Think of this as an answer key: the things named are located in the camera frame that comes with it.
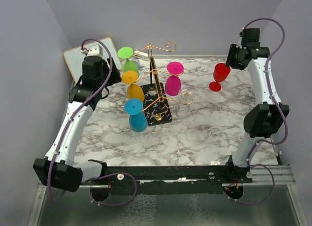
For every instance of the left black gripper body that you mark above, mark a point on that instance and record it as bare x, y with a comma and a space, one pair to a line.
114, 77

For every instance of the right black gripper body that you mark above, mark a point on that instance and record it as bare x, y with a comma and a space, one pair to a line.
233, 60

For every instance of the red wine glass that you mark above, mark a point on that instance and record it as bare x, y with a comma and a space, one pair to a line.
221, 72

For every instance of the green wine glass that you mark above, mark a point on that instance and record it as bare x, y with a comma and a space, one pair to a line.
126, 53

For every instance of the orange wine glass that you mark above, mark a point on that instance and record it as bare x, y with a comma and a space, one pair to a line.
133, 90

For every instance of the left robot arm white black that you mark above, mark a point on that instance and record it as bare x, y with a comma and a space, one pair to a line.
57, 168

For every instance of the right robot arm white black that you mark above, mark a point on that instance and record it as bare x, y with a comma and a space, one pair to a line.
269, 113

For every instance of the blue wine glass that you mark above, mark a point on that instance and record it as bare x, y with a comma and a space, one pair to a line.
137, 120

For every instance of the clear wine glass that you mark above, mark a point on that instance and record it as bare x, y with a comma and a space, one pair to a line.
183, 107

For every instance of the magenta wine glass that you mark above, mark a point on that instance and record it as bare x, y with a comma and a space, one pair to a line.
173, 82

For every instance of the gold framed whiteboard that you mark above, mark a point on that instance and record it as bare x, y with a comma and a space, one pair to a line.
74, 58

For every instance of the small clear plastic cup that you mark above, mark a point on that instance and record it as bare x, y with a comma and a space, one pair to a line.
137, 62

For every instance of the white whiteboard eraser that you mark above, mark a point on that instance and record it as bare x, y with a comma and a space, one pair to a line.
141, 55

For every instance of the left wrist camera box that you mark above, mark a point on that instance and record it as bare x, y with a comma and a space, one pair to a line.
95, 50

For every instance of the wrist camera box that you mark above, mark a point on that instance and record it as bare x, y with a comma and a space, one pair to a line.
250, 38
95, 50

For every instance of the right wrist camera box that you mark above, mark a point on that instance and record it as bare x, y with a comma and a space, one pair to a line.
250, 38

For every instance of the gold wire glass rack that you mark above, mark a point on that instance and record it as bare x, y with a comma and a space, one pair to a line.
156, 103

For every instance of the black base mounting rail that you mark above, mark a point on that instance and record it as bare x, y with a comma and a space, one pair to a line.
160, 180

